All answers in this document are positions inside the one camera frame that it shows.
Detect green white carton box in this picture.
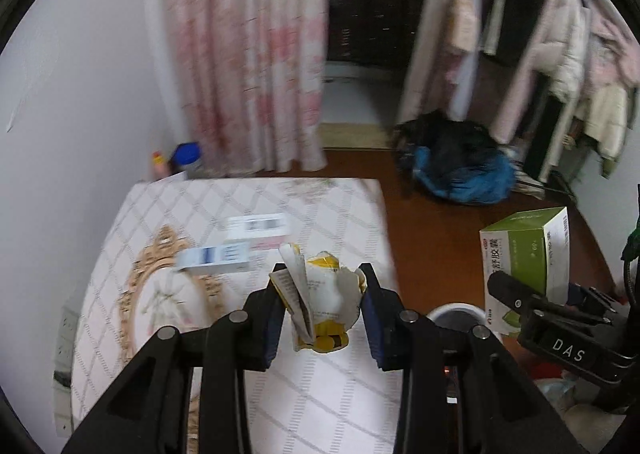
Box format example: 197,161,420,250
480,207,570,305

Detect yellow white paper trash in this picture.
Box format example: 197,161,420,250
269,243,367,353

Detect white blue medicine box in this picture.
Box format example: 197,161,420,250
175,242,250,275

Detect white barcode medicine box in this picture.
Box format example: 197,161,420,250
224,213,291,251

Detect white round trash bin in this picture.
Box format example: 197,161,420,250
427,303,486,333

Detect white diamond pattern tablecloth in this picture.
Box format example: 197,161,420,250
69,175,405,454

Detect orange small bottle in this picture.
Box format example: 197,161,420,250
152,151,170,180

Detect blue cap bottle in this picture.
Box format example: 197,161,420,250
169,142,202,174

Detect beige doormat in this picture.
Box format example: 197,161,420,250
319,123,390,150

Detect hanging light clothes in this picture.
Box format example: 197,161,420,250
398,0,639,183

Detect pink floral curtain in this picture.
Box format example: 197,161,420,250
145,0,329,177

